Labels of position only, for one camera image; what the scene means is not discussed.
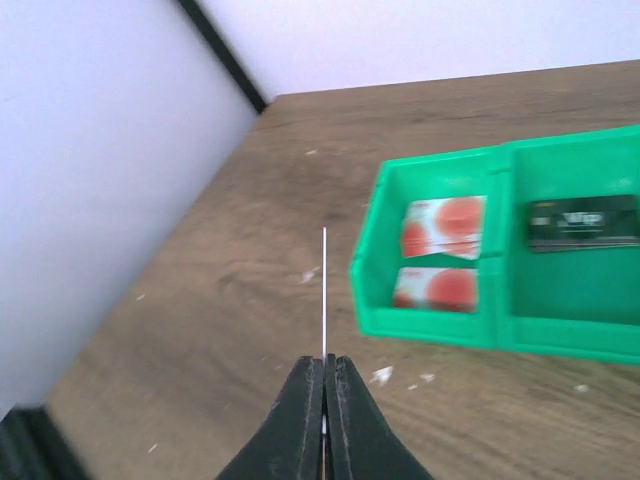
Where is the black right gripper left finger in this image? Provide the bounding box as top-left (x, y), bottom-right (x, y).
top-left (217, 356), bottom-right (324, 480)

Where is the red circle card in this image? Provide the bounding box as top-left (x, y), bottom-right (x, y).
top-left (431, 196), bottom-right (486, 257)
top-left (392, 267), bottom-right (479, 313)

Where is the middle green plastic bin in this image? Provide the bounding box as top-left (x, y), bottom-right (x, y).
top-left (496, 126), bottom-right (639, 366)

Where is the dark green card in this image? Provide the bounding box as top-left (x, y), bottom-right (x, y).
top-left (526, 194), bottom-right (639, 252)

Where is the green plastic bin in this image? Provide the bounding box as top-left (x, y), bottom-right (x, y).
top-left (350, 146), bottom-right (511, 349)
top-left (496, 126), bottom-right (639, 366)

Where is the red and white card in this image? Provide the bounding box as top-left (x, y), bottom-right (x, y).
top-left (400, 198), bottom-right (481, 260)

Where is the black frame post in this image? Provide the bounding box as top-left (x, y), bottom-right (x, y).
top-left (175, 0), bottom-right (269, 115)

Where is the left green plastic bin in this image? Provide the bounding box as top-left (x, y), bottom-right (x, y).
top-left (350, 146), bottom-right (511, 349)

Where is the black front frame rail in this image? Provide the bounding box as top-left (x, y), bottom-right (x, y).
top-left (1, 407), bottom-right (91, 480)

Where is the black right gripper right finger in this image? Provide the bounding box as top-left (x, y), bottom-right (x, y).
top-left (324, 354), bottom-right (432, 480)

